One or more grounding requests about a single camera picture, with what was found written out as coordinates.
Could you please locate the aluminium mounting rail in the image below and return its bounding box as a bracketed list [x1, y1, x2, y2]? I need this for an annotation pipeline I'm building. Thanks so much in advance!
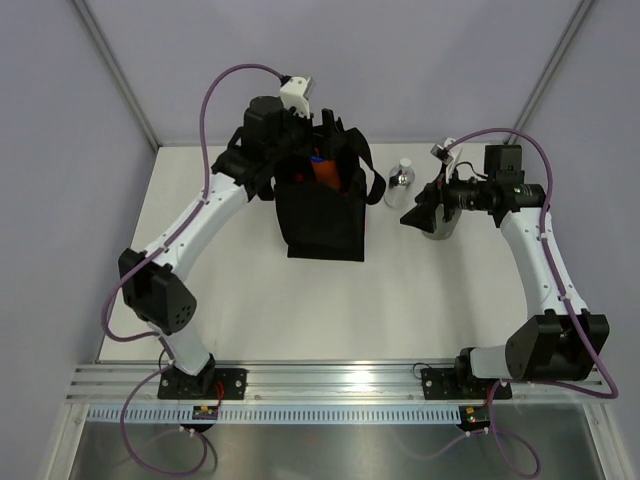
[64, 362, 609, 404]

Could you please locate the orange bottle blue cap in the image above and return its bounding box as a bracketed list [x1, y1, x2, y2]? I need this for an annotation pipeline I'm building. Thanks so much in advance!
[311, 157, 341, 190]

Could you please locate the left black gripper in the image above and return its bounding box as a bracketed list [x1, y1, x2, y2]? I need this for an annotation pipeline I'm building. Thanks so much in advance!
[266, 100, 344, 164]

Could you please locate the black canvas tote bag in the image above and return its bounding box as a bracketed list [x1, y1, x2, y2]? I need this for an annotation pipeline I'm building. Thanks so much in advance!
[272, 115, 387, 262]

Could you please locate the grey-green pump bottle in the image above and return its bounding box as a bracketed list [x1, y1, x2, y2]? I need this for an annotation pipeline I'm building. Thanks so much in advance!
[423, 216, 459, 241]

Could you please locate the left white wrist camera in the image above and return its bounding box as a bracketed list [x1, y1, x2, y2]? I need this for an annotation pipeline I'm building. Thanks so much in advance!
[279, 76, 314, 120]

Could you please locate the white slotted cable duct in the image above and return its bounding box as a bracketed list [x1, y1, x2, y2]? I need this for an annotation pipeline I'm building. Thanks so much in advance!
[87, 404, 461, 425]

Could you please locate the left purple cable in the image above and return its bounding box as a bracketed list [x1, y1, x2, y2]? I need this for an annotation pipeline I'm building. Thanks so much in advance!
[102, 64, 286, 344]

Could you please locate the silver metal bottle white cap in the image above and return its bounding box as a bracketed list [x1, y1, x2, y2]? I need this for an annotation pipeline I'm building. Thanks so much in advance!
[384, 158, 416, 209]

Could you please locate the aluminium frame post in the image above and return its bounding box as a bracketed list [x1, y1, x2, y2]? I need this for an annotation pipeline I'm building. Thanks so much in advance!
[511, 0, 600, 132]
[69, 0, 162, 153]

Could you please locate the right aluminium frame post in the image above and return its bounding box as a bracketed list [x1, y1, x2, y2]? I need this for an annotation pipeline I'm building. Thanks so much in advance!
[511, 0, 600, 132]

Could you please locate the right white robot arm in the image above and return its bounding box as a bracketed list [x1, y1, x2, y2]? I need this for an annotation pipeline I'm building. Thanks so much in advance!
[400, 139, 612, 397]

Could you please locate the left aluminium frame post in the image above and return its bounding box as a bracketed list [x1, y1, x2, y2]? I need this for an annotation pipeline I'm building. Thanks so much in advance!
[69, 0, 162, 153]

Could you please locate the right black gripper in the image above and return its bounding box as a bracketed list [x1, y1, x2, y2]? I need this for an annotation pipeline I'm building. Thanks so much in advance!
[401, 163, 494, 234]

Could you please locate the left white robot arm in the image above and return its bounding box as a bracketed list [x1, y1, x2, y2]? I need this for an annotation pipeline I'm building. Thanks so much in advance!
[119, 93, 314, 399]

